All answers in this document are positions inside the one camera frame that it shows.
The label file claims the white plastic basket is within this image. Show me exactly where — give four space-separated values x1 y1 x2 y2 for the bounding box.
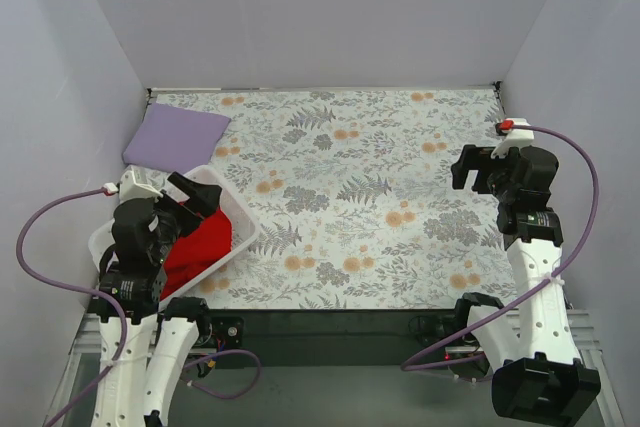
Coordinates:
88 165 261 310

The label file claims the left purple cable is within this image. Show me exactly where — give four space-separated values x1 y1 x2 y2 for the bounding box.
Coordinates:
15 187 262 427

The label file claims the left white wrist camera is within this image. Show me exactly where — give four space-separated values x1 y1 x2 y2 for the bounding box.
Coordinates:
102 166 161 204

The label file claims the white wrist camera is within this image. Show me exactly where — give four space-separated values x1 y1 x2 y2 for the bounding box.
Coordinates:
102 166 161 204
491 118 534 159

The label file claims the red t shirt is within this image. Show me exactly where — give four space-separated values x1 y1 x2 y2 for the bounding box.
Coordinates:
160 209 232 300

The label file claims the aluminium frame rail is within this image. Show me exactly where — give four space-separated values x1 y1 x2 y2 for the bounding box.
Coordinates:
45 309 625 426

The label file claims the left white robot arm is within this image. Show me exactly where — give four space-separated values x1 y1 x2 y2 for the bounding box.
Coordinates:
90 172 222 426

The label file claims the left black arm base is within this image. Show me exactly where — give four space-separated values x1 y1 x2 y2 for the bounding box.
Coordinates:
185 310 252 380

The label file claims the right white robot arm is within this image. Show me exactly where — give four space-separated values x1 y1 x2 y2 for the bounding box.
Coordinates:
451 145 601 426

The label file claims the folded lavender t shirt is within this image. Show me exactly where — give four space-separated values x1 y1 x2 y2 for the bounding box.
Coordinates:
122 103 231 174

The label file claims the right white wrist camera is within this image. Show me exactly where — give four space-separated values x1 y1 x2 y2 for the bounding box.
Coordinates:
491 118 534 159

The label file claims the floral patterned table cloth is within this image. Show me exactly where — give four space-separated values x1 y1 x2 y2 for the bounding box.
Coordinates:
152 88 518 309

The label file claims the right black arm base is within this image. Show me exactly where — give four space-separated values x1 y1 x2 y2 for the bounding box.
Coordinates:
407 314 490 381

